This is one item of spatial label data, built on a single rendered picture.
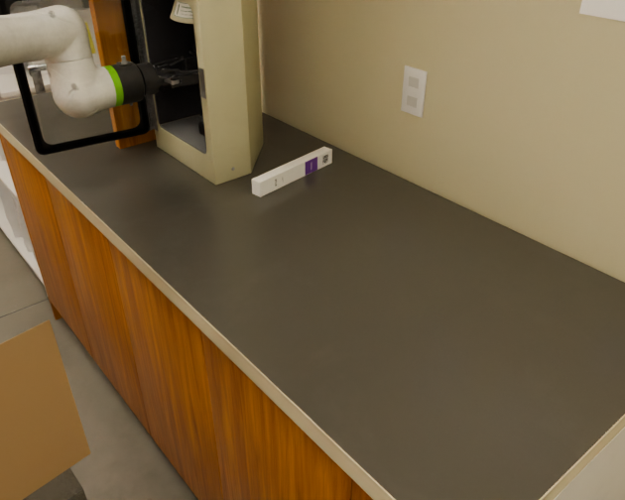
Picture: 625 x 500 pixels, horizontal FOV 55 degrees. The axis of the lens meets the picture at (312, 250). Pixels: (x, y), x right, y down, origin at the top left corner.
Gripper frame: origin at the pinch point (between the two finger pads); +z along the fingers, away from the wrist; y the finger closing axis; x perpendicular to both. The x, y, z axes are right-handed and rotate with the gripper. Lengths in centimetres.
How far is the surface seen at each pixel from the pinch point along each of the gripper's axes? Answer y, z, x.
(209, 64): -13.9, -8.4, -4.7
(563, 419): -112, -10, 26
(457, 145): -55, 34, 13
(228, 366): -60, -36, 38
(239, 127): -13.8, -1.5, 12.1
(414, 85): -40, 33, 2
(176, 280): -44, -38, 26
